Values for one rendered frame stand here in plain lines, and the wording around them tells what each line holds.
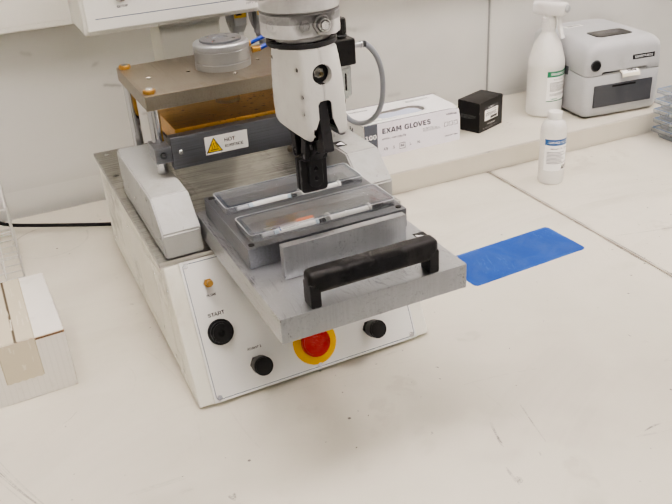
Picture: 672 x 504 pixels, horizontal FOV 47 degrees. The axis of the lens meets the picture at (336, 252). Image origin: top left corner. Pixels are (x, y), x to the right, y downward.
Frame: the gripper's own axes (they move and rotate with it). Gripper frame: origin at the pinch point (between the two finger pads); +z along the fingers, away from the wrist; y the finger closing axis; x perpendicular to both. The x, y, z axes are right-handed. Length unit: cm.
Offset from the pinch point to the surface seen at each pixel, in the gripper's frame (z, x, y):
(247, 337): 23.1, 8.5, 5.5
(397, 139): 22, -44, 57
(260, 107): -0.8, -3.1, 24.0
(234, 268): 8.9, 10.8, -1.0
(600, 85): 18, -91, 50
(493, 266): 29.9, -36.8, 13.8
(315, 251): 5.5, 3.7, -8.2
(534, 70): 15, -81, 60
